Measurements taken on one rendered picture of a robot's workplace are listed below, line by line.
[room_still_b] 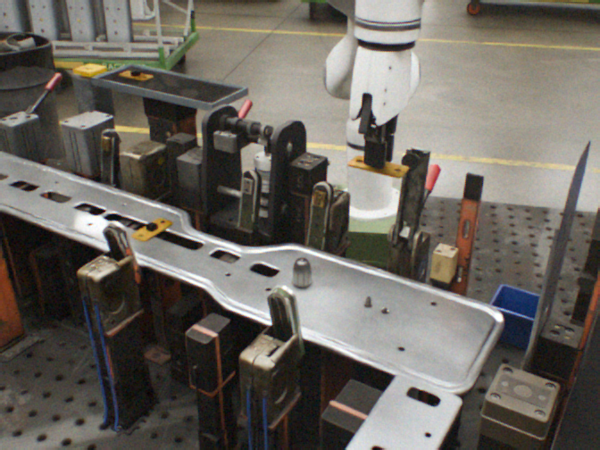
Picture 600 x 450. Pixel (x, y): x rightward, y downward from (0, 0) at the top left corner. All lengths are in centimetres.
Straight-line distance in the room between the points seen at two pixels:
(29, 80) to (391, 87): 316
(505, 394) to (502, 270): 92
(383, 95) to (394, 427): 43
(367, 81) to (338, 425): 45
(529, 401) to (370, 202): 96
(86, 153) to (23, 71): 233
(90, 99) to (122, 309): 74
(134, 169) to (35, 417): 53
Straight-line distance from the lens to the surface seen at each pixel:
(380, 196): 172
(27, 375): 150
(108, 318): 116
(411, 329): 104
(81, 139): 154
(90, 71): 175
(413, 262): 116
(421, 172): 110
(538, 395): 89
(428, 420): 91
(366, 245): 169
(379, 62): 85
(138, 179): 145
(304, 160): 127
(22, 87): 389
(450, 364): 99
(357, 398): 95
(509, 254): 184
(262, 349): 92
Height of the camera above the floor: 165
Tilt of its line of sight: 30 degrees down
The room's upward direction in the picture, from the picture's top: straight up
